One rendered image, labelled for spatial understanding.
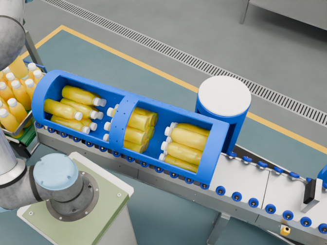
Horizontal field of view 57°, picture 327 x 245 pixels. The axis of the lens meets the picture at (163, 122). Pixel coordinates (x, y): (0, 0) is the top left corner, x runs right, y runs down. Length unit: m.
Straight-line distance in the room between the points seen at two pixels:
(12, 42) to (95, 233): 0.65
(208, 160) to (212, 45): 2.42
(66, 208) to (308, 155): 2.20
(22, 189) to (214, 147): 0.69
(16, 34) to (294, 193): 1.29
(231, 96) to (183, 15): 2.39
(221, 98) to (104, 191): 0.80
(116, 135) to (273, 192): 0.77
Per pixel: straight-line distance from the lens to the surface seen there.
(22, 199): 1.00
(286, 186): 1.55
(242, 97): 1.63
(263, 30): 3.85
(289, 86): 3.28
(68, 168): 0.95
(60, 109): 1.49
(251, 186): 1.50
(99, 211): 1.12
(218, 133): 1.23
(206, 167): 1.22
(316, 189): 1.41
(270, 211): 1.44
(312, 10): 3.82
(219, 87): 1.65
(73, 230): 1.12
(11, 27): 0.84
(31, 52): 2.10
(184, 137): 1.28
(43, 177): 0.95
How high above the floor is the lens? 2.25
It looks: 55 degrees down
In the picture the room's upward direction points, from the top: straight up
